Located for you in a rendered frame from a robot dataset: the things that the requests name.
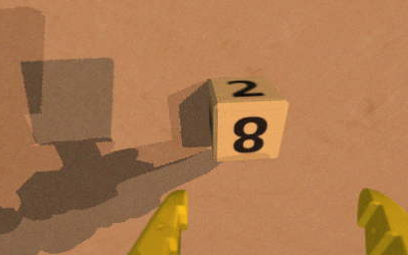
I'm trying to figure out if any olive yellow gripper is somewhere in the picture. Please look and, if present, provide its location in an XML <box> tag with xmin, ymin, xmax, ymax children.
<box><xmin>127</xmin><ymin>188</ymin><xmax>408</xmax><ymax>255</ymax></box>

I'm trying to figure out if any tan number cube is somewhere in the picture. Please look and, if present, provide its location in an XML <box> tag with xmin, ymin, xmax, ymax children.
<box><xmin>208</xmin><ymin>77</ymin><xmax>289</xmax><ymax>162</ymax></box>

